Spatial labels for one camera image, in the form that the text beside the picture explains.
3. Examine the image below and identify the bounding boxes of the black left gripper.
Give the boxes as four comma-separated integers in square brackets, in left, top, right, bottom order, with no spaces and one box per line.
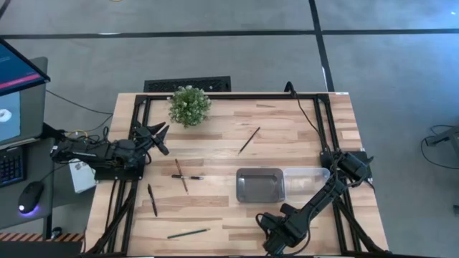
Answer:
[133,120,171,157]

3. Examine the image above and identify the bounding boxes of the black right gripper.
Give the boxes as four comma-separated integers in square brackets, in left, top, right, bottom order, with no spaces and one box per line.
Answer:
[257,211,306,256]

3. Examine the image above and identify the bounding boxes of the reddish brown pencil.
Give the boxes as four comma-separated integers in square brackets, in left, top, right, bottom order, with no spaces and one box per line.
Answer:
[174,158,189,196]

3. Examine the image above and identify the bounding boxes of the clear pen with black grip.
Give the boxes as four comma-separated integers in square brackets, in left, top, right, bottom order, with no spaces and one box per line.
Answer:
[171,173,205,181]

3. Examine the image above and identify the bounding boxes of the green pencil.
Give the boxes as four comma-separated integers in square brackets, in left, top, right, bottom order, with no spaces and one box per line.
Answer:
[166,227,212,240]

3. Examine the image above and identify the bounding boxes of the green potted plant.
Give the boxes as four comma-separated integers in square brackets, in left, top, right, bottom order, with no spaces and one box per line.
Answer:
[166,85,213,128]

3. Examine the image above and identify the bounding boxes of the black floor vent grate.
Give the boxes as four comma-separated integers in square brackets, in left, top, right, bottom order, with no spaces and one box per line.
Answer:
[143,75,232,93]

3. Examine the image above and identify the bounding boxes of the grey translucent plastic tray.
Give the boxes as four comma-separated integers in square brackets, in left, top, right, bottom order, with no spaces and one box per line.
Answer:
[235,167,287,204]

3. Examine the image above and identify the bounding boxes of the dark thin pencil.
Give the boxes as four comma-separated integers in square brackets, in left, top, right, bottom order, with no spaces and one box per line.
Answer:
[237,126,262,156]

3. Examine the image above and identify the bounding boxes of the white box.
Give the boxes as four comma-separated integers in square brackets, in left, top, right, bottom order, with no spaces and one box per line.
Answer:
[67,159,98,194]

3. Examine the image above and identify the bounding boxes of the grey desk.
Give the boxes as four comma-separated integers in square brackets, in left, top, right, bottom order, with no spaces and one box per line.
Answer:
[0,135,57,230]

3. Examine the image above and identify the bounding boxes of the black computer mouse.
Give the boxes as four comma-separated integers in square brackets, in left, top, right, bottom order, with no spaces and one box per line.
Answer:
[17,181,45,215]

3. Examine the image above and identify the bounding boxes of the light screen computer monitor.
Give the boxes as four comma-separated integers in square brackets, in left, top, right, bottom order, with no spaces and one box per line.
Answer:
[0,56,49,146]

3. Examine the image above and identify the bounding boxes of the black keyboard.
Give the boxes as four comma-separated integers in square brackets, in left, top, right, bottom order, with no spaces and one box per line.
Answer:
[0,145,27,189]

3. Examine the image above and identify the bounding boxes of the large monitor with blue screen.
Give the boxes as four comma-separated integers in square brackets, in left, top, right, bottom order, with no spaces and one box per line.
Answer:
[0,37,51,97]

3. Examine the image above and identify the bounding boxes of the orange black striped bar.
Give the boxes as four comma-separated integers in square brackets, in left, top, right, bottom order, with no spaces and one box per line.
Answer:
[0,231,85,243]

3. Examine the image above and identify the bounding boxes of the grey metal stand base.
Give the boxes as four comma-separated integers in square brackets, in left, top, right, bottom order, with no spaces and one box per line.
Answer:
[425,125,459,153]

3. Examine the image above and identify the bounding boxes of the yellow cable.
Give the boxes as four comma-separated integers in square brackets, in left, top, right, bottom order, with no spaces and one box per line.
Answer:
[64,128,89,139]

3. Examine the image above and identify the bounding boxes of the black floor cable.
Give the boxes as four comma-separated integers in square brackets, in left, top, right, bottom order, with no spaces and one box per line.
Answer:
[420,124,459,170]
[45,89,114,116]

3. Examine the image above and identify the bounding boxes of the black hanging cable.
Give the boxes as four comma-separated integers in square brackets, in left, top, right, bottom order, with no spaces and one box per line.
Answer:
[284,81,336,158]

